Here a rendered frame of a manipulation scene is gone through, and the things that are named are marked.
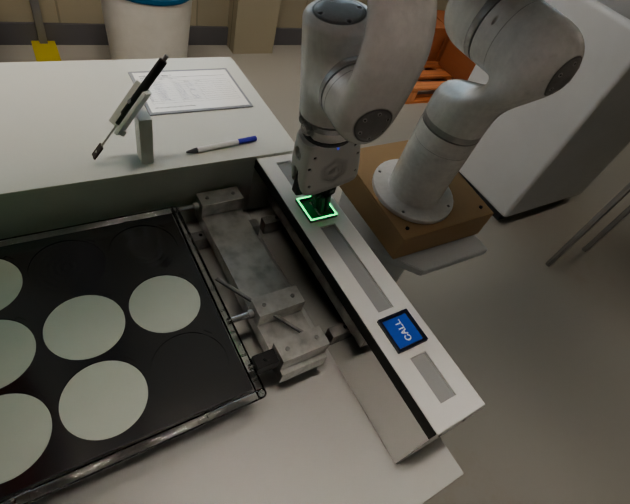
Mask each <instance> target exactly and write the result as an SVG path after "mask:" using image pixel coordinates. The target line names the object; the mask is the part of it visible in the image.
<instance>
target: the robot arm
mask: <svg viewBox="0 0 630 504"><path fill-rule="evenodd" d="M436 20H437V0H367V5H365V4H363V3H362V2H359V1H357V0H315V1H313V2H311V3H310V4H308V5H307V6H306V8H305V9H304V11H303V15H302V42H301V73H300V104H299V122H300V123H301V128H299V130H298V133H297V136H296V140H295V144H294V149H293V155H292V166H291V175H292V179H294V184H293V187H292V190H293V192H294V193H295V195H302V194H303V195H305V196H311V204H312V206H313V208H314V209H317V210H318V212H319V213H320V214H322V213H323V212H327V211H329V204H330V201H331V195H332V194H334V193H335V190H336V187H337V186H340V185H343V184H345V183H348V182H350V181H352V180H353V179H354V178H355V177H356V176H357V173H358V168H359V160H360V144H367V143H370V142H372V141H374V140H376V139H377V138H379V137H380V136H381V135H382V134H383V133H384V132H385V131H386V130H387V129H388V128H389V127H390V125H391V124H392V123H393V121H394V120H395V118H396V117H397V115H398V114H399V112H400V111H401V109H402V107H403V106H404V104H405V102H406V101H407V99H408V97H409V95H410V93H411V92H412V90H413V88H414V86H415V84H416V82H417V80H418V78H419V77H420V75H421V72H422V70H423V68H424V66H425V64H426V61H427V59H428V56H429V53H430V50H431V46H432V43H433V38H434V34H435V28H436ZM444 25H445V30H446V33H447V35H448V37H449V39H450V40H451V42H452V43H453V44H454V45H455V46H456V47H457V48H458V49H459V50H460V51H461V52H462V53H463V54H465V55H466V56H467V57H468V58H469V59H470V60H472V61H473V62H474V63H475V64H476V65H478V66H479V67H480V68H481V69H482V70H483V71H485V72H486V73H487V74H488V76H489V79H488V82H487V83H486V84H480V83H476V82H472V81H468V80H463V79H450V80H447V81H445V82H443V83H442V84H441V85H439V87H438V88H437V89H436V90H435V92H434V93H433V95H432V96H431V98H430V100H429V102H428V104H427V106H426V108H425V110H424V111H423V113H422V115H421V117H420V119H419V121H418V123H417V125H416V127H415V129H414V131H413V133H412V135H411V136H410V138H409V140H408V142H407V144H406V146H405V148H404V150H403V152H402V154H401V156H400V158H399V159H393V160H388V161H385V162H383V163H382V164H380V165H379V166H378V167H377V169H376V170H375V172H374V174H373V178H372V186H373V190H374V192H375V194H376V196H377V198H378V199H379V201H380V202H381V203H382V204H383V205H384V206H385V207H386V208H387V209H388V210H389V211H390V212H392V213H393V214H395V215H396V216H398V217H400V218H402V219H404V220H407V221H410V222H413V223H418V224H434V223H438V222H440V221H442V220H444V219H445V218H446V217H447V216H448V215H449V213H450V212H451V210H452V208H453V195H452V192H451V190H450V188H449V185H450V183H451V182H452V181H453V179H454V178H455V176H456V175H457V173H458V172H459V170H460V169H461V167H462V166H463V164H464V163H465V161H466V160H467V159H468V157H469V156H470V154H471V153H472V151H473V150H474V148H475V147H476V145H477V144H478V142H479V141H480V139H481V138H482V136H483V135H484V134H485V132H486V131H487V129H488V128H489V127H490V125H491V124H492V123H493V122H494V121H495V120H496V119H497V118H498V117H499V116H500V115H501V114H503V113H505V112H506V111H508V110H511V109H513V108H516V107H518V106H522V105H525V104H528V103H531V102H534V101H537V100H540V99H542V98H545V97H547V96H549V95H552V94H553V93H555V92H557V91H559V90H560V89H562V88H563V87H564V86H565V85H566V84H568V83H569V82H570V81H571V79H572V78H573V76H574V75H575V74H576V72H577V70H578V69H579V67H580V64H581V62H582V59H583V56H584V51H585V43H584V38H583V35H582V33H581V31H580V30H579V28H578V27H577V26H576V25H575V24H574V23H573V22H572V21H571V20H570V19H569V18H567V17H566V16H565V15H563V14H562V13H561V12H559V11H558V10H557V9H555V8H554V7H553V6H551V5H550V4H548V3H547V2H545V1H544V0H448V2H447V5H446V9H445V14H444Z"/></svg>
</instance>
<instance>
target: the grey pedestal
mask: <svg viewBox="0 0 630 504"><path fill-rule="evenodd" d="M338 205H339V207H340V208H341V209H342V211H343V212H344V213H345V215H346V216H347V217H348V219H349V220H350V221H351V223H352V224H353V226H354V227H355V228H356V230H357V231H358V232H359V234H360V235H361V236H362V238H363V239H364V240H365V242H366V243H367V245H368V246H369V247H370V249H371V250H372V251H373V253H374V254H375V255H376V257H377V258H378V259H379V261H380V262H381V263H382V265H383V266H384V268H385V269H386V270H387V272H388V273H389V274H390V276H391V277H392V278H393V280H394V281H395V282H397V280H398V279H399V277H400V276H401V274H402V273H403V271H404V269H405V270H407V271H409V272H412V273H414V274H416V275H419V276H422V275H425V274H427V273H430V272H433V271H436V270H439V269H442V268H445V267H448V266H451V265H454V264H457V263H460V262H463V261H466V260H469V259H472V258H474V257H477V256H480V255H483V254H485V253H486V251H487V248H486V246H485V245H484V244H483V243H482V242H481V241H480V240H479V238H478V237H477V236H476V235H471V236H468V237H465V238H462V239H458V240H455V241H452V242H448V243H445V244H442V245H439V246H435V247H432V248H429V249H425V250H422V251H419V252H415V253H412V254H409V255H406V256H402V257H399V258H396V259H392V257H391V256H390V255H389V253H388V252H387V251H386V249H385V248H384V246H383V245H382V244H381V242H380V241H379V240H378V238H377V237H376V236H375V234H374V233H373V231H372V230H371V229H370V227H369V226H368V225H367V223H366V222H365V221H364V219H363V218H362V216H361V215H360V214H359V212H358V211H357V210H356V208H355V207H354V205H353V204H352V203H351V201H350V200H349V199H348V197H347V196H346V195H345V193H344V192H343V191H342V194H341V197H340V201H339V204H338Z"/></svg>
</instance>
